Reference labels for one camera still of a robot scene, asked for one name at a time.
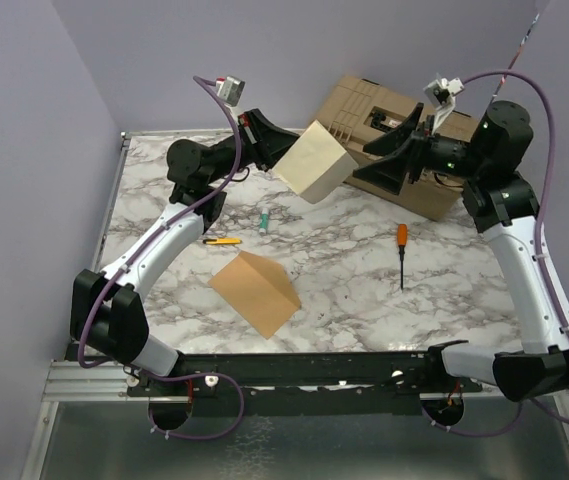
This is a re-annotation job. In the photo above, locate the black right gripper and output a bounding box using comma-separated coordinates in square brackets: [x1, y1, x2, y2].
[353, 103, 487, 195]

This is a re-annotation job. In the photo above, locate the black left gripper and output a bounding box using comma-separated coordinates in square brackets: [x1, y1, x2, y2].
[205, 108, 318, 186]

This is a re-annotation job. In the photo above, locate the cream paper letter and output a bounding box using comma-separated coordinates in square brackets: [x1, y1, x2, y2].
[273, 120, 358, 204]

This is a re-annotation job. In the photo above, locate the green white glue stick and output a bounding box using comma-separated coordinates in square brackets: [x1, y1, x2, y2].
[258, 208, 270, 235]

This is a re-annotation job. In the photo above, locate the brown paper envelope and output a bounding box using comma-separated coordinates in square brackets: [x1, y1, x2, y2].
[208, 251, 301, 339]

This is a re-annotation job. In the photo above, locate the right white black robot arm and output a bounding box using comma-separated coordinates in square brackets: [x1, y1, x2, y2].
[354, 101, 569, 402]

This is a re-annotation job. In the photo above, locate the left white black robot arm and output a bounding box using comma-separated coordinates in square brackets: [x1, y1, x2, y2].
[70, 109, 299, 395]

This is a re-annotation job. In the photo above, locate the tan plastic tool case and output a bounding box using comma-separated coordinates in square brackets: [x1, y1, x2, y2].
[315, 76, 462, 221]

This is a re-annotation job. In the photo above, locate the yellow utility knife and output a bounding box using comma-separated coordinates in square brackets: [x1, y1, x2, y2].
[202, 237, 242, 245]

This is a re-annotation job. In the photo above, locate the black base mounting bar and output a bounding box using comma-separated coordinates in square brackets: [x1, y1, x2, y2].
[127, 348, 485, 418]

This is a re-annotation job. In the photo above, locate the metal sheet front shelf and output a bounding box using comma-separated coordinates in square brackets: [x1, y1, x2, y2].
[42, 398, 569, 479]

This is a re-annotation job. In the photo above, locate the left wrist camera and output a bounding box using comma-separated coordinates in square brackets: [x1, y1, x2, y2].
[215, 76, 245, 107]

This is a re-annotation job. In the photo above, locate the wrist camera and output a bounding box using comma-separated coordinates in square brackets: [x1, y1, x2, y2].
[215, 76, 245, 107]
[423, 76, 464, 132]

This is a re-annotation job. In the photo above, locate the orange handled screwdriver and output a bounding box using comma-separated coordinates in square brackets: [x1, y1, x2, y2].
[396, 224, 408, 290]

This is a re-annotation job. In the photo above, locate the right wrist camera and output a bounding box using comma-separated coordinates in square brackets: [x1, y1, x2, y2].
[423, 76, 464, 132]

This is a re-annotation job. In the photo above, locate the aluminium table frame rail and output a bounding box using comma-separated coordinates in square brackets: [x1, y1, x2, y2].
[25, 131, 297, 479]

